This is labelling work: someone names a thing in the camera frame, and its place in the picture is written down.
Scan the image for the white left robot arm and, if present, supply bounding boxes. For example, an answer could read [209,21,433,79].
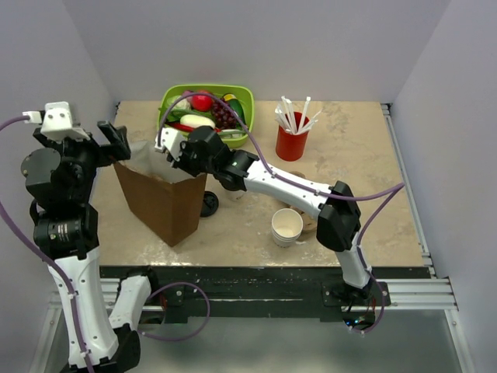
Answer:
[21,121,161,372]

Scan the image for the white toy radish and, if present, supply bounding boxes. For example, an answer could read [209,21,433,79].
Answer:
[180,114,216,128]

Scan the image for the green toy cabbage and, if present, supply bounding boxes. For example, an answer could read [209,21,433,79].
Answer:
[166,95,191,112]

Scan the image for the stack of white paper cups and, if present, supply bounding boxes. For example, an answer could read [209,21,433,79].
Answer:
[271,208,304,248]

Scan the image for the aluminium frame rail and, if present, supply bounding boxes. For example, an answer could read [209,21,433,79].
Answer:
[381,103,475,372]

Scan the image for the green toy cucumber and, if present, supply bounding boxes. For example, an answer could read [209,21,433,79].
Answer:
[228,98,246,124]

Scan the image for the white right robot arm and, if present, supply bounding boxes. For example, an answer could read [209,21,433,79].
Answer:
[155,126,374,305]

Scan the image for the purple toy grapes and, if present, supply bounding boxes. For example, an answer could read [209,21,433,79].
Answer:
[210,101,237,130]

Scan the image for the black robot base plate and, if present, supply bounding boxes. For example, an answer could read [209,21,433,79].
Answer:
[99,263,432,326]

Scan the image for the red toy apple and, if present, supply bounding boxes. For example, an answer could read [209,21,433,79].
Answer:
[189,90,214,112]

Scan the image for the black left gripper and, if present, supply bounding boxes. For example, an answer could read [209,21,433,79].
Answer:
[34,117,130,200]

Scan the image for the white paper coffee cup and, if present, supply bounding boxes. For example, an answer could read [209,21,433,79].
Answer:
[226,190,245,201]

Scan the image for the red straw holder cup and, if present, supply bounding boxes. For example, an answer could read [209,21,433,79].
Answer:
[276,121,309,162]

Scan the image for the brown paper takeout bag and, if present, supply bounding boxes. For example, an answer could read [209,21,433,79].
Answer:
[114,141,207,246]

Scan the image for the black coffee cup lid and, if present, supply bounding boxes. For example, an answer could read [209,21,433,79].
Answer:
[200,190,219,218]

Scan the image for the green plastic produce bin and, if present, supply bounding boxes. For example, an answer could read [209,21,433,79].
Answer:
[157,83,255,148]

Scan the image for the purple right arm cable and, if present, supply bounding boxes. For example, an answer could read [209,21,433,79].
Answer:
[157,92,407,335]

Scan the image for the brown pulp cup carrier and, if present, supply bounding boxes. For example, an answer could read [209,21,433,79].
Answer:
[281,170,323,234]

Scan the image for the white wrapped straw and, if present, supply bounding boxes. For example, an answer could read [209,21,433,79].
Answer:
[297,96,311,134]
[274,108,294,134]
[281,96,297,134]
[297,112,320,134]

